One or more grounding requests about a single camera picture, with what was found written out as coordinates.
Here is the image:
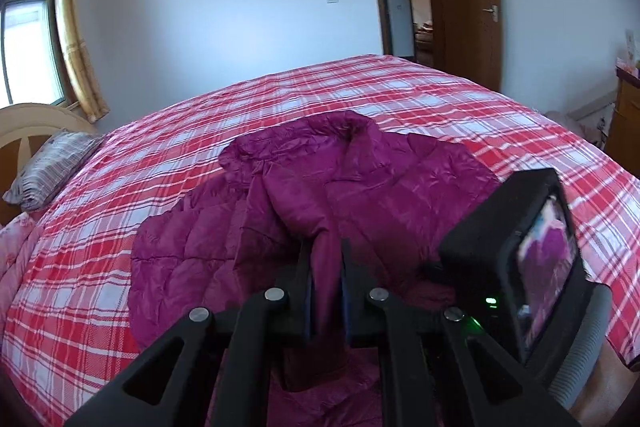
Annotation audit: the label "brown wooden door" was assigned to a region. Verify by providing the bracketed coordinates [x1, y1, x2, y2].
[431, 0, 502, 92]

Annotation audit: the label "person's right forearm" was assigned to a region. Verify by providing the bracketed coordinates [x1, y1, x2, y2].
[570, 339, 640, 427]

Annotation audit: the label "pink floral quilt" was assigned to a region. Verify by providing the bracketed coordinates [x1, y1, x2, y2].
[0, 212, 46, 323]

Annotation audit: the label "wooden bed headboard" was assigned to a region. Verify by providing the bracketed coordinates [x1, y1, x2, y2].
[0, 103, 98, 228]

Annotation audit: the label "purple quilted jacket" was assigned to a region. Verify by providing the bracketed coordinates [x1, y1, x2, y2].
[127, 111, 506, 427]

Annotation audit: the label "yellow curtain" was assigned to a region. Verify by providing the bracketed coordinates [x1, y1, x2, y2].
[52, 0, 111, 124]

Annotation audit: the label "small things on cabinet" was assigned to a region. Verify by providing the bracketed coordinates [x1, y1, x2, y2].
[615, 29, 640, 78]

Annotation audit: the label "grey striped pillow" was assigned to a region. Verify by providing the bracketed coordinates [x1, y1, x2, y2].
[2, 130, 106, 212]

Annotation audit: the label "wooden cabinet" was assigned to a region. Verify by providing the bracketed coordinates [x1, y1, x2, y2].
[602, 74, 640, 152]

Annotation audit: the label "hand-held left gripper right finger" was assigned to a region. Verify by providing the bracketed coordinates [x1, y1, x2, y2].
[340, 237, 581, 427]

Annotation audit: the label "bed with red plaid sheet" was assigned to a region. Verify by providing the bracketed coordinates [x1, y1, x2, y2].
[0, 53, 640, 427]

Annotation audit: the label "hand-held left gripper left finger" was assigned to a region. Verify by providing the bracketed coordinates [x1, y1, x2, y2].
[64, 238, 317, 427]

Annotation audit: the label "window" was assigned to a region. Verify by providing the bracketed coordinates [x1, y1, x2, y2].
[0, 0, 68, 108]

